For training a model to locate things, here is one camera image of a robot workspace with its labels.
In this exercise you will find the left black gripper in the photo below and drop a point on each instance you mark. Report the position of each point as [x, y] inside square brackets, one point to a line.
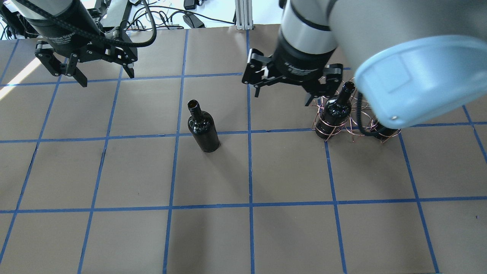
[65, 38]

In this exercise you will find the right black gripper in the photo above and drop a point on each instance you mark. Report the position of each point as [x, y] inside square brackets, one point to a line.
[298, 61]

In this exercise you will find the dark green wine bottle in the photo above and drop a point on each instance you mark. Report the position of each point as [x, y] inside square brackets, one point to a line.
[202, 127]

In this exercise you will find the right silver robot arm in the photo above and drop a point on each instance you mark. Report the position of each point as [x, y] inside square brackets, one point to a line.
[414, 60]

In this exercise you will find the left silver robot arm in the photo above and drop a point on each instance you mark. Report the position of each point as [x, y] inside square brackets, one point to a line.
[69, 15]

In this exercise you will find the dark bottle in basket corner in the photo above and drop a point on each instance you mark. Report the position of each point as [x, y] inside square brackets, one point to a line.
[335, 112]

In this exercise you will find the dark bottle in basket end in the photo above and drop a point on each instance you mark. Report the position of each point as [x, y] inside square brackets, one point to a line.
[382, 132]

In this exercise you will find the black power adapter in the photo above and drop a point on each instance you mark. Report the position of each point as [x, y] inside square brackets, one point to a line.
[192, 21]

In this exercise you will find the copper wire wine basket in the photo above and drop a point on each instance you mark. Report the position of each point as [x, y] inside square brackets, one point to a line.
[351, 125]

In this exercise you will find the aluminium frame post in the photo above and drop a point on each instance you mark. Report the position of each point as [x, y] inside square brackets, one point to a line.
[244, 15]

